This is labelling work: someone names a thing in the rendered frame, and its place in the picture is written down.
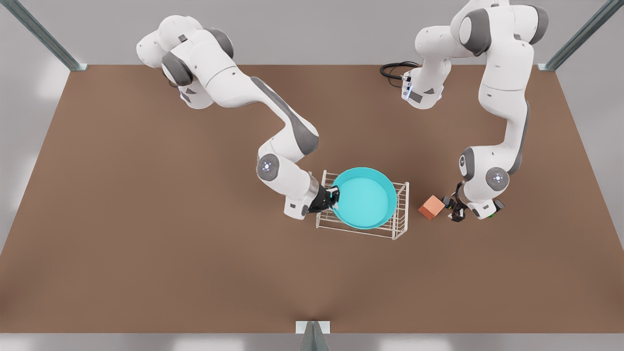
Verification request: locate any red button switch box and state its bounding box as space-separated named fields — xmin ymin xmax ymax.
xmin=418 ymin=195 xmax=446 ymax=220

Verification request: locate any turquoise round plate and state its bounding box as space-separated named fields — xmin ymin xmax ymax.
xmin=330 ymin=167 xmax=398 ymax=230

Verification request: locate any white wire shelf rack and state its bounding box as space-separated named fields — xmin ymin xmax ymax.
xmin=315 ymin=170 xmax=410 ymax=240

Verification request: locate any black cable loop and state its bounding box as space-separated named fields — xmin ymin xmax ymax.
xmin=380 ymin=61 xmax=421 ymax=88

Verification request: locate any silver frame post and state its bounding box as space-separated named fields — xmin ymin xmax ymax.
xmin=296 ymin=321 xmax=331 ymax=351
xmin=538 ymin=0 xmax=624 ymax=72
xmin=0 ymin=0 xmax=88 ymax=72

